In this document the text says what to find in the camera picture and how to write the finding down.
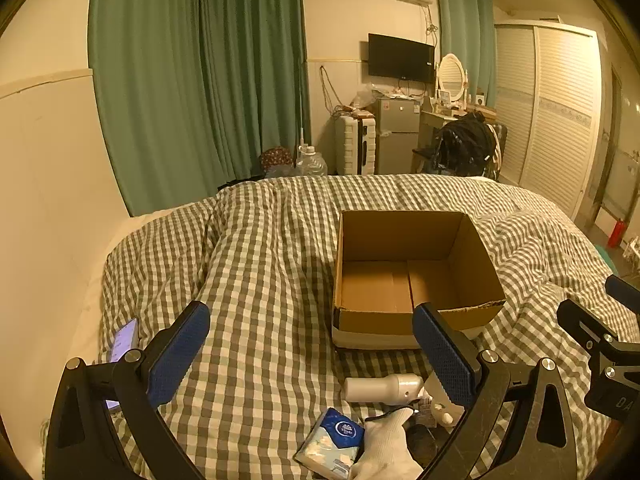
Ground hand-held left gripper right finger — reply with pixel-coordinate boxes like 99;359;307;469
411;302;594;480

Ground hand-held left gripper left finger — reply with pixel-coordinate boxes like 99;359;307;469
44;301;211;480

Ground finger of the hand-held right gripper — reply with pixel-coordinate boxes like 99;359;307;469
556;299;622;359
605;275;640;311

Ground small white contoured bottle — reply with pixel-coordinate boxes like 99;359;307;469
424;377;459;427

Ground white cylindrical bottle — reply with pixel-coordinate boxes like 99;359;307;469
343;373;425;405

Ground black round object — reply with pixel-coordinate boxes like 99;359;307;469
406;422;452;469

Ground cardboard box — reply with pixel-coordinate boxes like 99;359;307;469
331;210;507;351

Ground white knitted glove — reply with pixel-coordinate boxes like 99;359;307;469
349;407;424;480

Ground blue tissue pack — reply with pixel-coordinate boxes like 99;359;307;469
293;407;365;479

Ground red fire extinguisher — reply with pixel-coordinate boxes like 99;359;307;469
607;218;627;250

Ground smartphone with lit screen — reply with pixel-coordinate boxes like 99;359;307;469
105;317;140;414

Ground striped cloth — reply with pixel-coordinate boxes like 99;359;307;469
488;122;509;181

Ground white louvred wardrobe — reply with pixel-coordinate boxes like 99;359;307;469
493;19;604;222

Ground dark patterned bag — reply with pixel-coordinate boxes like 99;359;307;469
258;146;294;169

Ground black backpack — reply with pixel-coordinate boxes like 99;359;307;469
434;113;496;177

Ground clear water jug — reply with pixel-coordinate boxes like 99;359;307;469
294;144;329;177

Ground small grey refrigerator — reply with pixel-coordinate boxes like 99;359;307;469
374;97;421;175

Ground white hard-shell suitcase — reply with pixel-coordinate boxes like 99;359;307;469
334;114;377;176

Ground white dressing table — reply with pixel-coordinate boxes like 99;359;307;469
418;104;499;158

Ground dark green curtain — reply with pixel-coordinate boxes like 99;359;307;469
194;0;312;183
88;0;203;217

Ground clear plastic bag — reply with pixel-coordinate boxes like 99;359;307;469
352;84;389;111

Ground white oval vanity mirror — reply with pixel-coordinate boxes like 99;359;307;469
435;53;471;107

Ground light green curtain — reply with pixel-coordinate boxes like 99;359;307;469
433;0;499;107

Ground hanging wall cables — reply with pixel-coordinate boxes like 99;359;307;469
319;64;353;114

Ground black wall television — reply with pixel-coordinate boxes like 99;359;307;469
368;33;436;85

